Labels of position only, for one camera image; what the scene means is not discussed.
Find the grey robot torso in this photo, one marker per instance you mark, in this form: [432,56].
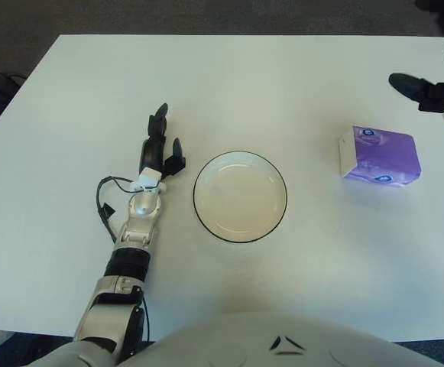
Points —
[252,338]

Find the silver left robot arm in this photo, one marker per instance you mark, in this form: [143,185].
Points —
[143,208]

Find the white plate with black rim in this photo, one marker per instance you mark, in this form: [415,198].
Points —
[240,199]

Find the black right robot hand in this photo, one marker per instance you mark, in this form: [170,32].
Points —
[435,95]

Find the purple tissue paper pack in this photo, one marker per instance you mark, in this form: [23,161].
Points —
[389,156]

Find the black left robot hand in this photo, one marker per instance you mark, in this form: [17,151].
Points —
[153,153]

